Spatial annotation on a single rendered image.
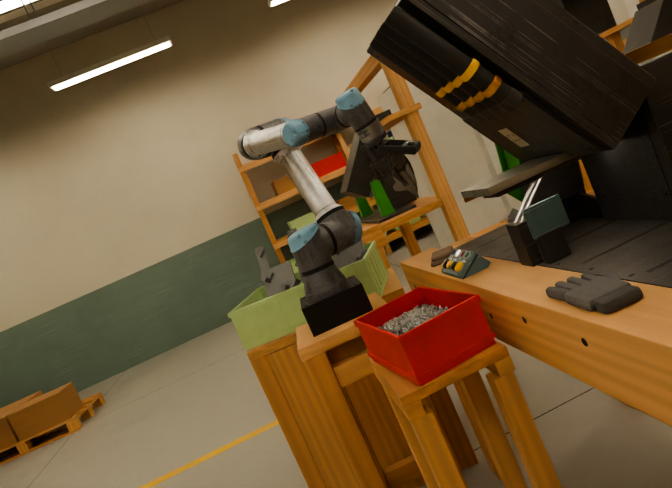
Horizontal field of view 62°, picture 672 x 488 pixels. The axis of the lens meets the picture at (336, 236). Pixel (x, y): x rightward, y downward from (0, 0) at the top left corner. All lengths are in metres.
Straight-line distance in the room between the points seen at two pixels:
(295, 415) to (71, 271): 6.86
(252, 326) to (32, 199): 7.00
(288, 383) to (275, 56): 7.03
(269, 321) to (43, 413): 4.70
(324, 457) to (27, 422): 4.79
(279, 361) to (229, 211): 6.35
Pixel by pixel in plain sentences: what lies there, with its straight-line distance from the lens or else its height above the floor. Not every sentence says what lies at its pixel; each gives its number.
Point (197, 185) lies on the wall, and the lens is 8.58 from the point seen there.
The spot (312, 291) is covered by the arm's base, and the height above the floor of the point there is 0.98.
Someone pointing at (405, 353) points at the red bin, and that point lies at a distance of 1.23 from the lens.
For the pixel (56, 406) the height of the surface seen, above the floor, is 0.32.
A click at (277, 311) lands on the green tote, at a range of 2.28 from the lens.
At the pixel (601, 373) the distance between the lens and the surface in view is 1.08.
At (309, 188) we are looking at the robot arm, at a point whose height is 1.29.
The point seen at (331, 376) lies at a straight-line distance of 1.79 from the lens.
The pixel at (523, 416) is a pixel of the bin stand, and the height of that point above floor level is 0.64.
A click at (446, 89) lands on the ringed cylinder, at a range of 1.23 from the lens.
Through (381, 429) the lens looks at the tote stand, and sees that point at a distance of 2.40.
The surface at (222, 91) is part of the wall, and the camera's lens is 8.75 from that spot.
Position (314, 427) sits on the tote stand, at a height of 0.40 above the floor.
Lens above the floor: 1.27
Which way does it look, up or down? 5 degrees down
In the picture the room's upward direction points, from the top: 24 degrees counter-clockwise
